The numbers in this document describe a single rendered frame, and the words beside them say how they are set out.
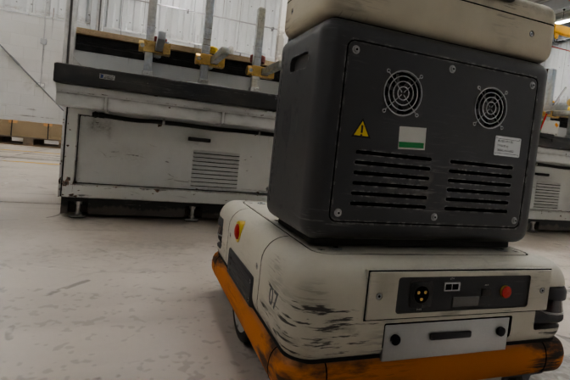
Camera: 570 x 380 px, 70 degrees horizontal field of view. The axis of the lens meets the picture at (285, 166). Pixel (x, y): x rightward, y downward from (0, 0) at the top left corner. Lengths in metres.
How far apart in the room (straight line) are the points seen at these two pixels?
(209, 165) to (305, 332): 1.63
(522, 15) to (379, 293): 0.63
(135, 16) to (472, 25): 8.75
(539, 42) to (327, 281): 0.67
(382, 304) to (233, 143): 1.66
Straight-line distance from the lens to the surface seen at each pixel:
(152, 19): 2.00
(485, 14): 0.93
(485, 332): 0.90
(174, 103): 1.97
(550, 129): 3.20
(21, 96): 9.36
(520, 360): 0.98
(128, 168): 2.21
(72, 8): 2.03
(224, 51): 1.74
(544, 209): 3.67
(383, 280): 0.71
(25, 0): 9.62
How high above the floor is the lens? 0.46
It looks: 3 degrees down
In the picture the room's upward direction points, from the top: 6 degrees clockwise
